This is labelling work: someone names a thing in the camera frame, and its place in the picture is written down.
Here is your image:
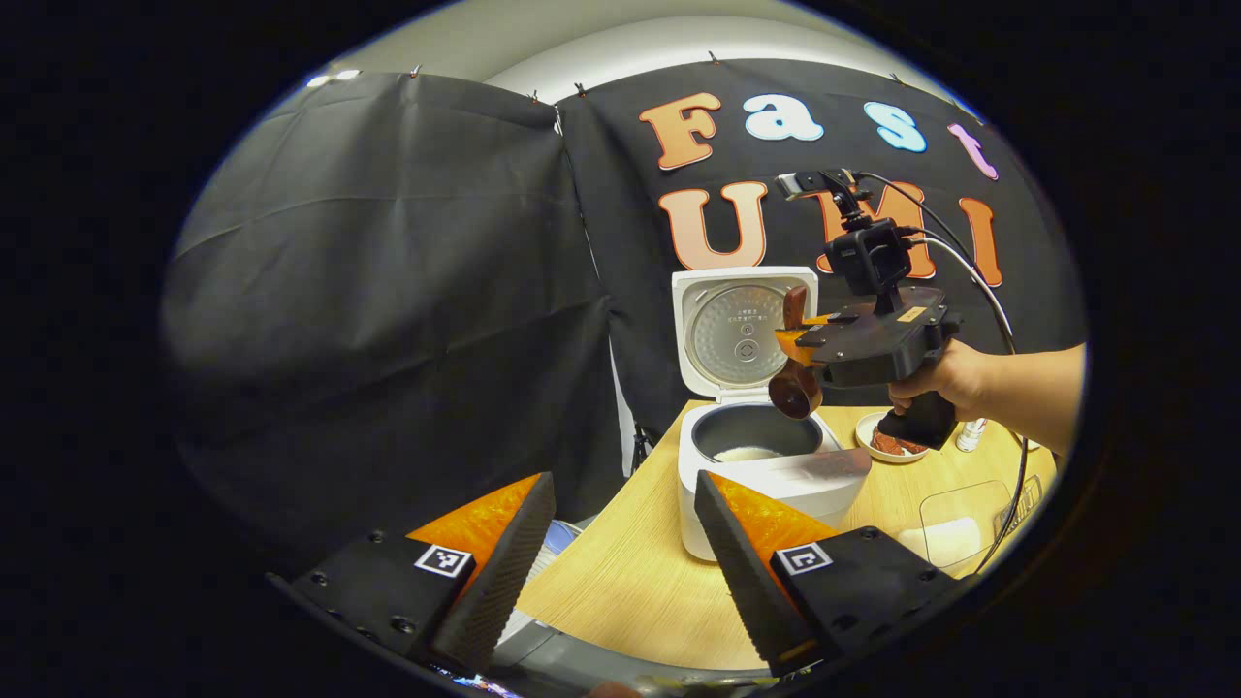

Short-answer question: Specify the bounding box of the round white plate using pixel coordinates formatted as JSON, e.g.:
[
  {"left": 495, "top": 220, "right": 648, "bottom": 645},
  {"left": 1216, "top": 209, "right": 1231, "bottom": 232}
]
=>
[{"left": 855, "top": 412, "right": 932, "bottom": 464}]

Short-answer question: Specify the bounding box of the brown wooden spoon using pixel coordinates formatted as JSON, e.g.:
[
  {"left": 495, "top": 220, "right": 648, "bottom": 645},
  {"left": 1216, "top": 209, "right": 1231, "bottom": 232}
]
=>
[{"left": 768, "top": 286, "right": 825, "bottom": 420}]

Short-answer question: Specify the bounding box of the grey plastic object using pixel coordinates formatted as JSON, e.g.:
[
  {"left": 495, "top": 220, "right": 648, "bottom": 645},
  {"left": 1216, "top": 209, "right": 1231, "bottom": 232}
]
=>
[{"left": 490, "top": 609, "right": 777, "bottom": 691}]

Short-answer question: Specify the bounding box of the metal wire chopstick holder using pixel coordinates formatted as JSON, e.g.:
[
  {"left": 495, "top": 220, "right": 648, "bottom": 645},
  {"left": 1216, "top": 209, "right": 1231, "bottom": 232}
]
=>
[{"left": 994, "top": 475, "right": 1043, "bottom": 539}]

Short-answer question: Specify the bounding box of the white cable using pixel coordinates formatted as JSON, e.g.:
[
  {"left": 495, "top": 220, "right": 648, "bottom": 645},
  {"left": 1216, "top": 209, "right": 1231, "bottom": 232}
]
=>
[{"left": 911, "top": 236, "right": 1004, "bottom": 316}]

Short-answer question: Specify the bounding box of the clear box of rice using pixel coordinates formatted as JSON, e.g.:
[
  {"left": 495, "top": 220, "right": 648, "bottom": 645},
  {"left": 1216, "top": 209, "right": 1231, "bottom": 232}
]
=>
[{"left": 897, "top": 480, "right": 1019, "bottom": 573}]

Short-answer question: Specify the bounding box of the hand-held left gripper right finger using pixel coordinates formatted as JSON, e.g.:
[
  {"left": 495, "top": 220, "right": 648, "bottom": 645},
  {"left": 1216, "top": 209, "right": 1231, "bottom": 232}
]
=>
[{"left": 694, "top": 470, "right": 971, "bottom": 678}]

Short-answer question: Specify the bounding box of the black cable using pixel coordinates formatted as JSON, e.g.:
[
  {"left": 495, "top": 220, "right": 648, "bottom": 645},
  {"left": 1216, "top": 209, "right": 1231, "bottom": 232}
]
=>
[{"left": 858, "top": 172, "right": 1031, "bottom": 575}]

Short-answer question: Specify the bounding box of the black backdrop cloth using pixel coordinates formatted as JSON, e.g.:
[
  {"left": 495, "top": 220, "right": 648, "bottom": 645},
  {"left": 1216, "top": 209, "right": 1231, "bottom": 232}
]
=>
[{"left": 160, "top": 58, "right": 1087, "bottom": 573}]

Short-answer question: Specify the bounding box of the row of black cloth clips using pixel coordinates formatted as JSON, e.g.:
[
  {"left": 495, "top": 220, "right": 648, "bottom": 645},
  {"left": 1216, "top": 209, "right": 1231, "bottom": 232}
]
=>
[{"left": 409, "top": 51, "right": 903, "bottom": 101}]

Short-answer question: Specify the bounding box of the white rice cooker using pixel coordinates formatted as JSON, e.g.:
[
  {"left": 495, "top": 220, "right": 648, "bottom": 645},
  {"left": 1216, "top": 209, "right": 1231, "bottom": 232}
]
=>
[{"left": 671, "top": 267, "right": 874, "bottom": 563}]

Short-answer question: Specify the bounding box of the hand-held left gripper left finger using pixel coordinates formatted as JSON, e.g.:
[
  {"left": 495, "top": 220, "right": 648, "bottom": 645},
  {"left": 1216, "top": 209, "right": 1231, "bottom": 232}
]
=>
[{"left": 267, "top": 472, "right": 557, "bottom": 680}]

